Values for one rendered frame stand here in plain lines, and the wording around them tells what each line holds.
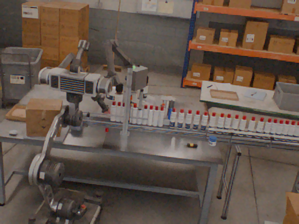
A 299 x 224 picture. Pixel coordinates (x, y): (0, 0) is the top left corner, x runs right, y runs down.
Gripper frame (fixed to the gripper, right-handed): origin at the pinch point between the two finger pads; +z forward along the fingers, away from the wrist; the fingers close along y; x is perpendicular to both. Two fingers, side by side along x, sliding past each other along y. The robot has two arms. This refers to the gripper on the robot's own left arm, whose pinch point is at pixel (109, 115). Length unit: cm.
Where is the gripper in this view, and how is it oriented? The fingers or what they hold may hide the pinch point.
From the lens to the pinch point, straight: 350.5
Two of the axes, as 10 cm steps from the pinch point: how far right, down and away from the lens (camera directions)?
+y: 1.0, -4.2, 9.0
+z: 5.3, 7.9, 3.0
